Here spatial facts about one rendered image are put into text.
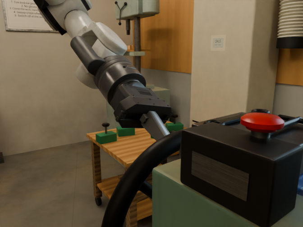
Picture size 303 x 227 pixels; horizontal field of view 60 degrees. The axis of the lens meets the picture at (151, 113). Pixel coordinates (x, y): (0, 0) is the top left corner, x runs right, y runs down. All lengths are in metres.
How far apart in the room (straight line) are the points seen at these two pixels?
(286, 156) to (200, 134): 0.06
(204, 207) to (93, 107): 3.03
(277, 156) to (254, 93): 1.57
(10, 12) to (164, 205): 2.81
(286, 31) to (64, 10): 1.24
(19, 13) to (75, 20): 2.27
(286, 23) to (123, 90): 1.33
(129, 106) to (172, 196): 0.23
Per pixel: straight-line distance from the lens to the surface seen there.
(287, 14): 1.69
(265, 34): 1.77
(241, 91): 1.71
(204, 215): 0.23
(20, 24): 2.98
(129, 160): 1.36
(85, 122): 3.22
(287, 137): 0.25
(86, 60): 0.54
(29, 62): 2.99
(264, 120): 0.20
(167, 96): 2.50
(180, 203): 0.24
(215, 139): 0.20
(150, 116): 0.46
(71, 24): 0.73
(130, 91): 0.47
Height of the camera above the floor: 1.07
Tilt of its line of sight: 14 degrees down
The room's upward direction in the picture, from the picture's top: straight up
